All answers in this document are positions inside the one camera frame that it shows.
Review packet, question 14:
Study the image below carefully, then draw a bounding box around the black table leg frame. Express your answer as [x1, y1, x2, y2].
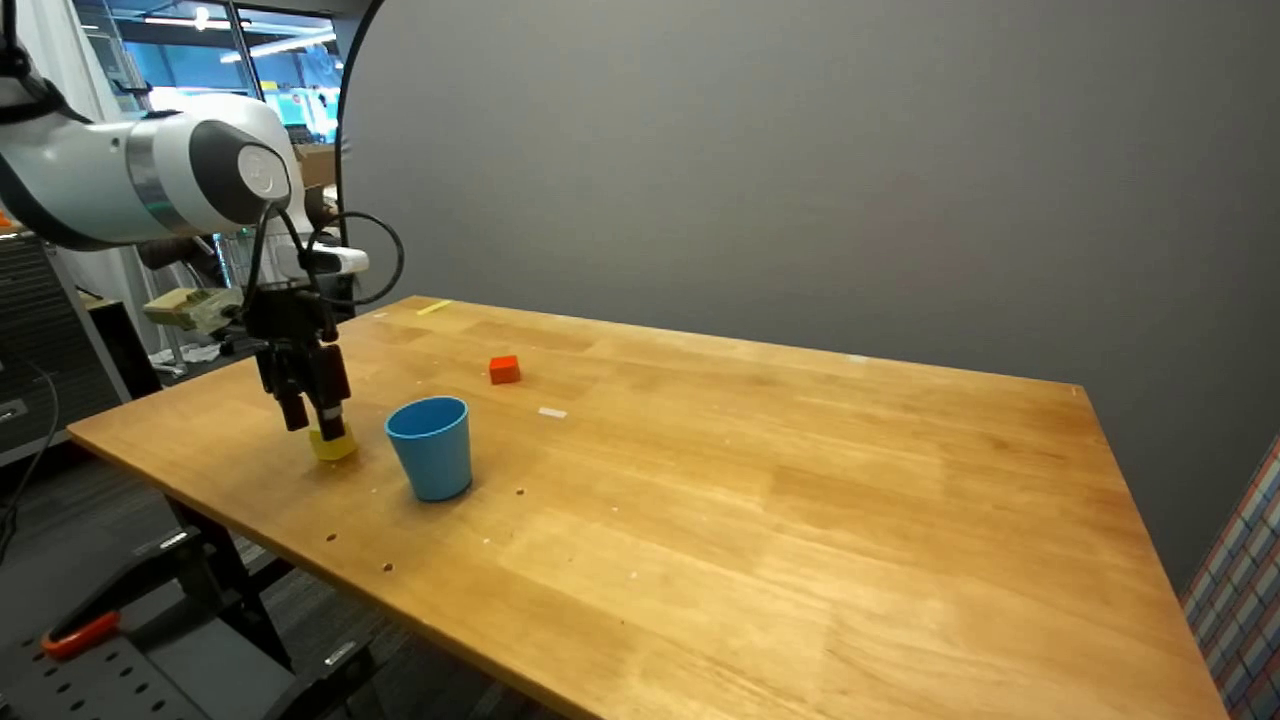
[46, 493, 385, 720]

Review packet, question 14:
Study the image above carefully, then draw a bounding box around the plaid fabric chair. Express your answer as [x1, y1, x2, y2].
[1182, 436, 1280, 720]

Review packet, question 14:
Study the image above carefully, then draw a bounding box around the blue plastic cup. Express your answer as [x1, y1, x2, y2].
[385, 392, 475, 508]

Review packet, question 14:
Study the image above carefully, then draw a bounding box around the black equipment cabinet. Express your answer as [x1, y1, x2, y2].
[0, 232, 134, 465]

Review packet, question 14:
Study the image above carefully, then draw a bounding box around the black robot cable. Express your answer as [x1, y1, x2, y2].
[240, 205, 410, 313]

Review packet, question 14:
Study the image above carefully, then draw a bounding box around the orange handled tool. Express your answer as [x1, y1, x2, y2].
[36, 609, 126, 665]

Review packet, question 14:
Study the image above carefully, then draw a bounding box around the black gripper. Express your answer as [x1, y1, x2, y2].
[240, 281, 359, 446]

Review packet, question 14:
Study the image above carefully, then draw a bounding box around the grey backdrop panel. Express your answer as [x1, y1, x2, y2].
[332, 0, 1280, 592]

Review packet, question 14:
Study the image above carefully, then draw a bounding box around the yellow block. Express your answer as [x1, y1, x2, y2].
[308, 424, 359, 469]

